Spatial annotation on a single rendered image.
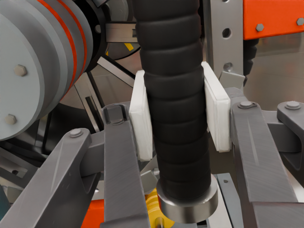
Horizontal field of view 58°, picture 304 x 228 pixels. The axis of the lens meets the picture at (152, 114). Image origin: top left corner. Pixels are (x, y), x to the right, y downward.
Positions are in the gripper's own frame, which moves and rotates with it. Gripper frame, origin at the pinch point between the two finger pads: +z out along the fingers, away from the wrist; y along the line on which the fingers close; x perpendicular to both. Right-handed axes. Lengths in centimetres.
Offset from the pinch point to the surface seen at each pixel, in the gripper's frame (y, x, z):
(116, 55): -16, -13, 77
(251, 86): 71, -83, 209
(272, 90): 83, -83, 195
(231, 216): 17, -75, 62
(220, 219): 13, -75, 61
